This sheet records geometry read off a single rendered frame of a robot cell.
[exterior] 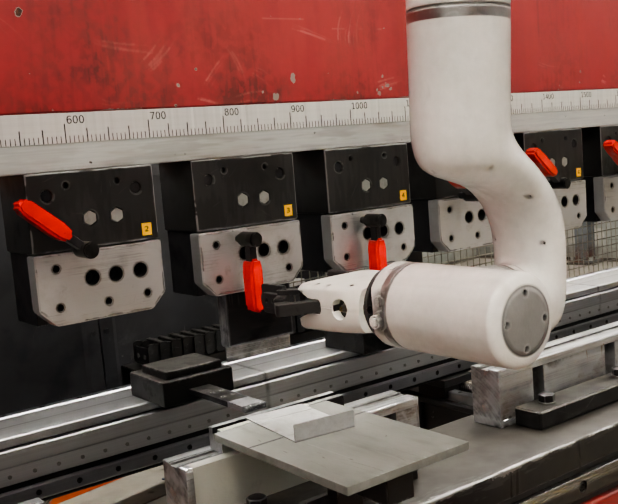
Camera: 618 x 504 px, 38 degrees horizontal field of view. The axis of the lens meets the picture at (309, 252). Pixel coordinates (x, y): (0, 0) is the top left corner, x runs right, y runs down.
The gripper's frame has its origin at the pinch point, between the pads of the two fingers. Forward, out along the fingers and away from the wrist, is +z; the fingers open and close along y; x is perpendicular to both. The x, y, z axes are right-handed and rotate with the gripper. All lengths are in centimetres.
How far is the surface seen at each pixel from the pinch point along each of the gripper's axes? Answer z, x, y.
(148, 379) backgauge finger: 39.4, -16.4, -1.6
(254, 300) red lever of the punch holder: 8.9, -1.8, -0.9
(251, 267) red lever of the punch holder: 8.9, 2.2, -0.8
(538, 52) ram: 13, 27, 60
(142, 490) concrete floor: 250, -120, 88
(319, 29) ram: 12.9, 30.5, 15.8
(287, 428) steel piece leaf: 8.7, -18.4, 1.8
